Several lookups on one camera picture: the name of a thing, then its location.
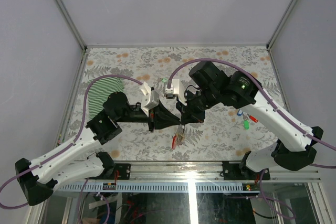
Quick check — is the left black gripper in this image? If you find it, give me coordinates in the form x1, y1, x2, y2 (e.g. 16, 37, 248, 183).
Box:
117, 100, 182, 133

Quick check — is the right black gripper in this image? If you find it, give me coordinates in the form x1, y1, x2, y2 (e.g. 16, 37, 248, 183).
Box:
175, 86, 219, 124

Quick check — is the grey red key ring holder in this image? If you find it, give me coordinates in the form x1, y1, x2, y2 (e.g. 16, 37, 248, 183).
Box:
172, 125, 185, 150

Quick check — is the red key tag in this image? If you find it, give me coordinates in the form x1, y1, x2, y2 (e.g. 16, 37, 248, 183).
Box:
249, 115, 259, 123

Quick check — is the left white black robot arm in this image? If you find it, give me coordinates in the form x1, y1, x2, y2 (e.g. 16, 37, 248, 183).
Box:
15, 90, 180, 206

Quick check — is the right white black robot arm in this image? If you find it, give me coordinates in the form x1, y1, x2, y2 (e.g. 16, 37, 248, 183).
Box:
165, 59, 323, 179

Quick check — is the green key tag right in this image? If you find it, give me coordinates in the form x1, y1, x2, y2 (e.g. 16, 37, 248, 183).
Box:
243, 120, 249, 130

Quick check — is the green striped cloth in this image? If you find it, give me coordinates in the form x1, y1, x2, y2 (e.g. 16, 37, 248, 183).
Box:
88, 78, 124, 120

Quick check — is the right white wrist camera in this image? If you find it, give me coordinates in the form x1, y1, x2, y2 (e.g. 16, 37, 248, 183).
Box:
164, 79, 187, 105

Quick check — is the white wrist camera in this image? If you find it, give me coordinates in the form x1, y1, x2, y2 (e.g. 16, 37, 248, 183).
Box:
164, 79, 187, 105
139, 82, 160, 114

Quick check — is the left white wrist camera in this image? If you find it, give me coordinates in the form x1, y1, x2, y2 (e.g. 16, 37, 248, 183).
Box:
139, 82, 160, 114

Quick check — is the aluminium front rail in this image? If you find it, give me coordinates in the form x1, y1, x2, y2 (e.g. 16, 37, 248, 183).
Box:
56, 161, 321, 194

